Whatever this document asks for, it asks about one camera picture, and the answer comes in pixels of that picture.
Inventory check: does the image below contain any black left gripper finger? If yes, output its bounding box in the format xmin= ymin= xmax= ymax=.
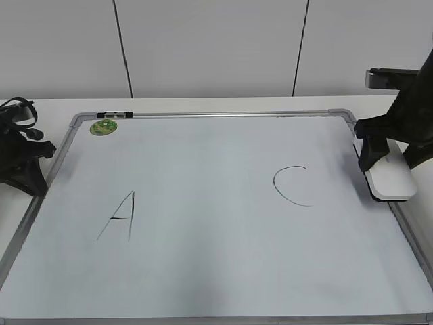
xmin=1 ymin=158 xmax=47 ymax=196

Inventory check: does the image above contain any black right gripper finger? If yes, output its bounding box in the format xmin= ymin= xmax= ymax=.
xmin=404 ymin=144 xmax=433 ymax=169
xmin=359 ymin=136 xmax=388 ymax=171

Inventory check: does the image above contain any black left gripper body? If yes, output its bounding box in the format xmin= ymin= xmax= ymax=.
xmin=1 ymin=131 xmax=56 ymax=171

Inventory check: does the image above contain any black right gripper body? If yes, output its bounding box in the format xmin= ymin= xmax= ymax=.
xmin=354 ymin=115 xmax=432 ymax=146

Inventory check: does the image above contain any white whiteboard eraser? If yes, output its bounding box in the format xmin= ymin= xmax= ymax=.
xmin=363 ymin=139 xmax=417 ymax=202

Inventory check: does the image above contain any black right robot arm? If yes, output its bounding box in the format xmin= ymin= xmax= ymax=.
xmin=354 ymin=55 xmax=432 ymax=172

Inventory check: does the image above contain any green round magnet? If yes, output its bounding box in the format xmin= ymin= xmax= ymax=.
xmin=89 ymin=119 xmax=118 ymax=136

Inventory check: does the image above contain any black silver marker pen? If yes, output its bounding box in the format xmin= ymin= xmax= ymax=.
xmin=96 ymin=111 xmax=134 ymax=119

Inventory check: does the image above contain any white magnetic whiteboard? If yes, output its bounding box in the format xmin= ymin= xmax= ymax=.
xmin=1 ymin=110 xmax=432 ymax=324

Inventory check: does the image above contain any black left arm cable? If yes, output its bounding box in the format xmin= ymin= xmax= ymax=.
xmin=0 ymin=96 xmax=45 ymax=141

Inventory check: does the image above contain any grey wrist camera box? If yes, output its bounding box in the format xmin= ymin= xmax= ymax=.
xmin=365 ymin=68 xmax=419 ymax=91

